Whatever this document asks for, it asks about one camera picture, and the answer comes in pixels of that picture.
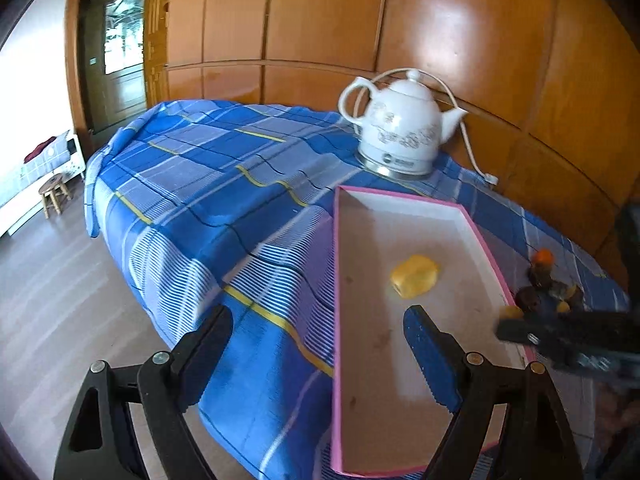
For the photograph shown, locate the small orange tangerine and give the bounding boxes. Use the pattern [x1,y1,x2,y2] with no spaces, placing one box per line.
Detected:
[530,248,555,268]

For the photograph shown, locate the yellow peeled fruit piece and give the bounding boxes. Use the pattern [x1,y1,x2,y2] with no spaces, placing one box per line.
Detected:
[390,255,440,299]

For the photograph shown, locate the dark brown dried fruit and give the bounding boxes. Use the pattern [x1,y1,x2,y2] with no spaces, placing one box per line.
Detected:
[514,286,550,314]

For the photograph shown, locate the pink-rimmed white tray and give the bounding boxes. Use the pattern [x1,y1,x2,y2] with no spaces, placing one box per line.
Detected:
[331,186,534,478]

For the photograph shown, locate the blue plaid tablecloth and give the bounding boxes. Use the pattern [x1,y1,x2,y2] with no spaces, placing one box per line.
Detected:
[85,100,628,479]

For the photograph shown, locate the small wooden stool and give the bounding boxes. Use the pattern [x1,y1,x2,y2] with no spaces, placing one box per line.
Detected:
[38,174,73,219]

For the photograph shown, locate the white ceramic electric kettle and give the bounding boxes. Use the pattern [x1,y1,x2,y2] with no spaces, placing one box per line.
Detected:
[337,68,468,179]

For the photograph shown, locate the white low cabinet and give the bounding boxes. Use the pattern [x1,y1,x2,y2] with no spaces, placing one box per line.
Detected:
[1,130,86,235]

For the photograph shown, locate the wooden wardrobe panels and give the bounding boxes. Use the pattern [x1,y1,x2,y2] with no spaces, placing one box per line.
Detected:
[144,0,639,283]

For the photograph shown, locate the wooden glass-panel door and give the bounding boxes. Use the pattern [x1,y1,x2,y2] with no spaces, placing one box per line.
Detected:
[77,0,145,136]

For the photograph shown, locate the white kettle power cord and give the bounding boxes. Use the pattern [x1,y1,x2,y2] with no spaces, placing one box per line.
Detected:
[369,67,500,188]

